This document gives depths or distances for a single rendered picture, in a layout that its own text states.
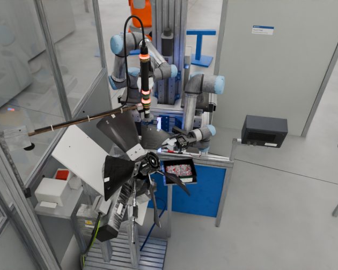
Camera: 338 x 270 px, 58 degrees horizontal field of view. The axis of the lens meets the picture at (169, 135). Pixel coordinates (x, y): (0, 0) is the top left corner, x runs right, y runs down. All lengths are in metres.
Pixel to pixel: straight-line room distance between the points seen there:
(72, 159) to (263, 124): 1.17
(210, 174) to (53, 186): 1.14
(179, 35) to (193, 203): 1.39
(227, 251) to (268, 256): 0.34
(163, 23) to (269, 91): 1.69
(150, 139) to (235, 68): 1.80
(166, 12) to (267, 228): 2.05
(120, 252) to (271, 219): 1.41
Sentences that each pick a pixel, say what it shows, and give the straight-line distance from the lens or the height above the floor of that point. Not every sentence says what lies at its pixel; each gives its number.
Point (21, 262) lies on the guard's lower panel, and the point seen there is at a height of 0.62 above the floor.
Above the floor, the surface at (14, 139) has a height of 1.56.
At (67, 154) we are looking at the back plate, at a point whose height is 1.31.
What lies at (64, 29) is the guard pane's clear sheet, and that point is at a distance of 2.31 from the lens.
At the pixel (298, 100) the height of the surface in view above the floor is 0.51.
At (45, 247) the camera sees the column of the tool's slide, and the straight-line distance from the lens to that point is 2.12.
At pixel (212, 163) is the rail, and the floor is 0.82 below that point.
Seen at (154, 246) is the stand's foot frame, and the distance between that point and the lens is 2.70.
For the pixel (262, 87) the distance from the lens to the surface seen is 3.58.
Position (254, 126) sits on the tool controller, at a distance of 1.99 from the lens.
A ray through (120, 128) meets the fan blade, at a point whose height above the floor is 1.36.
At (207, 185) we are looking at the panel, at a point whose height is 0.55.
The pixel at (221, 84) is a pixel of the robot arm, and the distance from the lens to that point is 1.94.
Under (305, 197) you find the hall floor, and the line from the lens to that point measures 3.38.
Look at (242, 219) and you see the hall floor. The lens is 3.02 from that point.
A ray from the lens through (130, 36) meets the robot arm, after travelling 2.08.
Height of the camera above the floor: 2.44
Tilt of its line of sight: 41 degrees down
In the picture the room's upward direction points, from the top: 1 degrees clockwise
